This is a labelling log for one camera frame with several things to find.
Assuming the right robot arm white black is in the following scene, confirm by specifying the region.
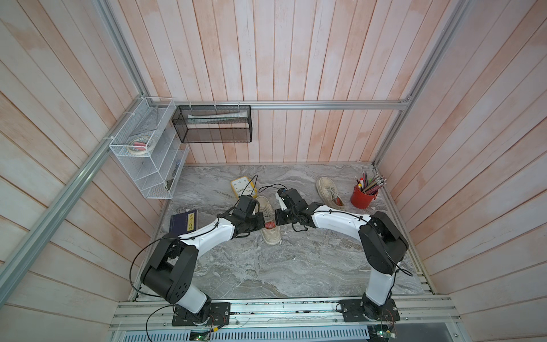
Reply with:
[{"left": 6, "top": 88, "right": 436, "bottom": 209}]
[{"left": 275, "top": 189, "right": 408, "bottom": 309}]

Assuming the black mesh wall basket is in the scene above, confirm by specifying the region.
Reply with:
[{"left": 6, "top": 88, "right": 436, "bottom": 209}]
[{"left": 172, "top": 104, "right": 253, "bottom": 144}]

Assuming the white wire wall shelf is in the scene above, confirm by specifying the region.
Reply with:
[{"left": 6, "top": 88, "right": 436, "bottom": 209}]
[{"left": 110, "top": 97, "right": 189, "bottom": 200}]

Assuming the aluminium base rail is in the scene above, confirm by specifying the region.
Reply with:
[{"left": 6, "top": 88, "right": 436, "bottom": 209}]
[{"left": 109, "top": 295, "right": 462, "bottom": 331}]

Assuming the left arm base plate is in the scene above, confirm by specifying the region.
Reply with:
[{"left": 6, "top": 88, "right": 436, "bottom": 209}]
[{"left": 172, "top": 302, "right": 231, "bottom": 328}]

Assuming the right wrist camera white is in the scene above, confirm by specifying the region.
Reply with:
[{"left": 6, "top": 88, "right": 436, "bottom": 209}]
[{"left": 276, "top": 190, "right": 287, "bottom": 211}]

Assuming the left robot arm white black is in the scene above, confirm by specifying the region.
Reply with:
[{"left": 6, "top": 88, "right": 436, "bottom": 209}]
[{"left": 141, "top": 195, "right": 265, "bottom": 321}]

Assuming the red pencil cup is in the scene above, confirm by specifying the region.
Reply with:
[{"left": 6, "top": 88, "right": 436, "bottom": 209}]
[{"left": 350, "top": 185, "right": 377, "bottom": 209}]

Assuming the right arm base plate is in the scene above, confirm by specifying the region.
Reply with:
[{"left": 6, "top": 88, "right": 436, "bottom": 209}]
[{"left": 339, "top": 296, "right": 400, "bottom": 323}]

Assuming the coloured pencils bunch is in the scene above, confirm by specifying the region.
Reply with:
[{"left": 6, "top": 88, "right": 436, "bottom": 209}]
[{"left": 357, "top": 171, "right": 387, "bottom": 196}]

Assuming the dark blue book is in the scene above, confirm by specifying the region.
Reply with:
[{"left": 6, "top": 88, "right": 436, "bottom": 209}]
[{"left": 169, "top": 209, "right": 198, "bottom": 236}]

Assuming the tape roll on shelf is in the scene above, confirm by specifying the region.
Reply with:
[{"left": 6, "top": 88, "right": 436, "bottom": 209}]
[{"left": 126, "top": 135, "right": 155, "bottom": 156}]

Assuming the beige sneaker one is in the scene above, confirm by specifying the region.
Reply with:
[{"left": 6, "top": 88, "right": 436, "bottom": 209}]
[
  {"left": 316, "top": 177, "right": 345, "bottom": 210},
  {"left": 256, "top": 196, "right": 281, "bottom": 245}
]

